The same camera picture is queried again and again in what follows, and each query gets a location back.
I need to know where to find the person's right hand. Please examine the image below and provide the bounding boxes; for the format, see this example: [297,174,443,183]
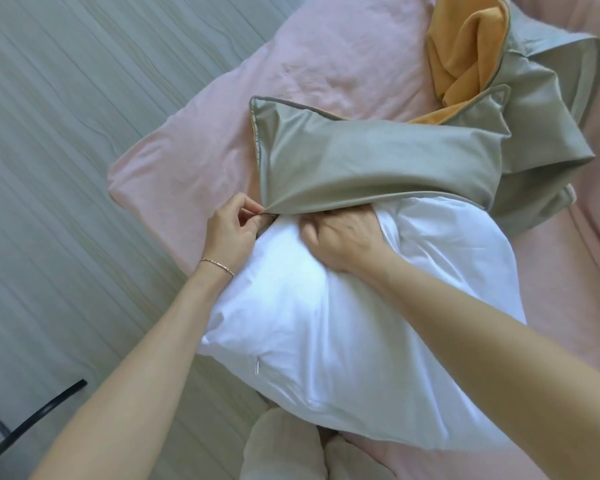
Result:
[299,203,399,281]

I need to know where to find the person's left hand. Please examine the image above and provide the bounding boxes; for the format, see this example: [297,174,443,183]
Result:
[199,191,277,279]

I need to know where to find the grey-green cushion cover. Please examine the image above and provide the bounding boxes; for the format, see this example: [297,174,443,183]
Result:
[425,0,600,239]
[249,83,513,217]

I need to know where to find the white cushion insert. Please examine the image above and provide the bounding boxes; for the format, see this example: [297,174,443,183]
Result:
[197,195,527,454]

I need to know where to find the person's right forearm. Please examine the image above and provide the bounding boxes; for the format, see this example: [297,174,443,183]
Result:
[373,255,600,480]

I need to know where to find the person's left forearm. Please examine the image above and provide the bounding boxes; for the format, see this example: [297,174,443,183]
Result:
[29,260,235,480]

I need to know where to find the person's white trousers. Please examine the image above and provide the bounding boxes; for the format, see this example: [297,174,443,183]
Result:
[239,407,397,480]

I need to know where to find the pink bed sheet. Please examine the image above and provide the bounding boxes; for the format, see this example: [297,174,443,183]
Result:
[105,0,600,480]

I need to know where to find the black chair base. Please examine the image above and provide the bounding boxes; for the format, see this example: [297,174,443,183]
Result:
[0,378,89,474]

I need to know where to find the thin gold bracelet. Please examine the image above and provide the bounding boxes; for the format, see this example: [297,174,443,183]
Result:
[198,257,236,279]

